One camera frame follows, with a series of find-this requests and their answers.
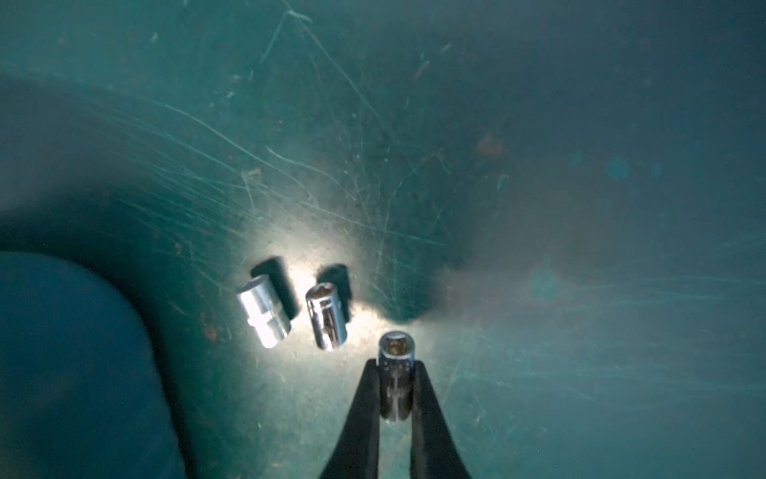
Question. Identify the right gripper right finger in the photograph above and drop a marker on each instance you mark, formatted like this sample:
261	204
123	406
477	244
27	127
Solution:
433	451

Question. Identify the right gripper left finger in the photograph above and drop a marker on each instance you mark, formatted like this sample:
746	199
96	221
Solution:
356	453

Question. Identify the clear plastic storage box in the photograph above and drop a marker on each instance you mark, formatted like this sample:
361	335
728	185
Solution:
81	394

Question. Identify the green table mat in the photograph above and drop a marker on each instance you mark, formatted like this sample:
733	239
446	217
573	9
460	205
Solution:
563	202

